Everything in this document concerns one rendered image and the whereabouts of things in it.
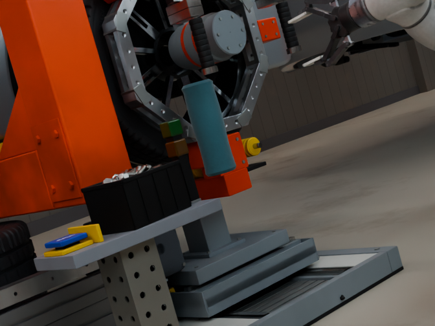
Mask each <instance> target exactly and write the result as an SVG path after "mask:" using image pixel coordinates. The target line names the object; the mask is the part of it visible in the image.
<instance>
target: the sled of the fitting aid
mask: <svg viewBox="0 0 435 326"><path fill-rule="evenodd" d="M318 260H319V258H318V254H317V249H316V246H315V242H314V239H313V237H311V238H303V239H295V237H289V242H288V243H286V244H284V245H282V246H279V247H278V248H275V249H274V250H271V251H270V252H267V253H266V254H263V255H261V256H259V257H257V258H255V259H253V260H251V261H249V262H247V263H245V264H243V265H240V266H238V267H236V268H234V269H232V270H230V271H228V272H226V273H224V274H222V275H220V276H218V277H215V278H214V279H211V280H210V281H207V282H206V283H203V284H202V285H179V286H168V288H169V291H170V295H171V298H172V301H173V305H174V309H175V313H176V315H177V317H191V318H209V317H211V316H213V315H215V314H217V313H219V312H221V311H222V310H225V309H226V308H228V307H230V306H232V305H234V304H236V303H238V302H239V301H241V300H243V299H245V298H247V297H249V296H251V295H253V294H255V293H257V292H259V291H261V290H263V289H264V288H266V287H268V286H270V285H272V284H274V283H276V282H278V281H279V280H281V279H283V278H285V277H287V276H290V275H291V274H293V273H295V272H297V271H299V270H301V269H303V268H304V267H306V266H308V265H310V264H312V263H314V262H316V261H318Z"/></svg>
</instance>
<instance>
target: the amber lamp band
mask: <svg viewBox="0 0 435 326"><path fill-rule="evenodd" d="M165 146H166V150H167V153H168V157H169V158H175V157H180V156H183V155H186V154H188V153H189V150H188V146H187V143H186V139H185V138H182V139H179V140H176V141H173V142H168V143H165Z"/></svg>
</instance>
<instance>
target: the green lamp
mask: <svg viewBox="0 0 435 326"><path fill-rule="evenodd" d="M160 129H161V133H162V137H163V138H164V139H167V138H171V137H174V136H178V135H181V134H183V128H182V125H181V121H180V119H175V120H170V121H167V122H163V123H161V124H160Z"/></svg>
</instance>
